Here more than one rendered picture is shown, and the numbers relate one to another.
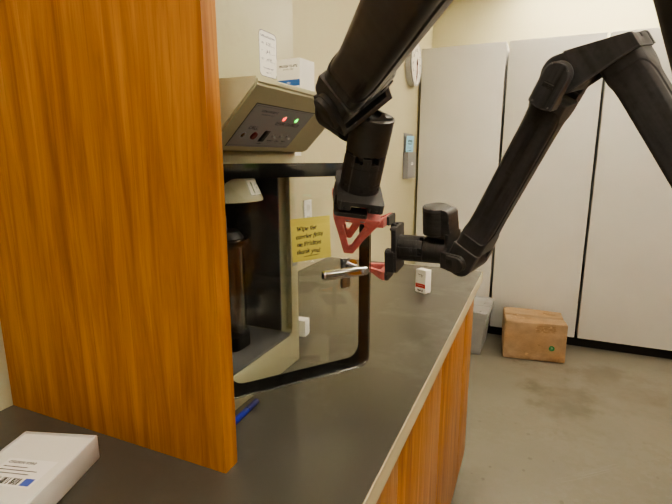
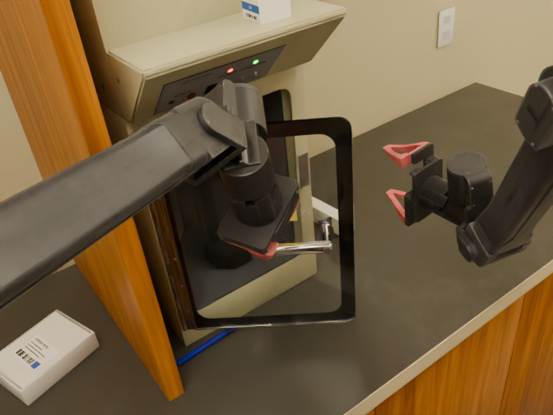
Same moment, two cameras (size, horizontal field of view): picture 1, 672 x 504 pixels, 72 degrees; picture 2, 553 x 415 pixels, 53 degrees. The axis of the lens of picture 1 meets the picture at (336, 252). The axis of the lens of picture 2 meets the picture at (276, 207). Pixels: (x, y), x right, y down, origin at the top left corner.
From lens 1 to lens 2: 54 cm
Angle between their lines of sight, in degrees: 38
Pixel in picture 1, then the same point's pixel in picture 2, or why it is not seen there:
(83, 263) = not seen: hidden behind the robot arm
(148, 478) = (118, 382)
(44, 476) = (46, 363)
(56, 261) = not seen: hidden behind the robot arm
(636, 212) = not seen: outside the picture
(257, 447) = (208, 382)
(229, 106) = (132, 92)
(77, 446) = (77, 339)
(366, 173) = (243, 211)
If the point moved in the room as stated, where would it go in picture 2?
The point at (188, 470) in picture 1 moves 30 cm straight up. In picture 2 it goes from (146, 385) to (100, 254)
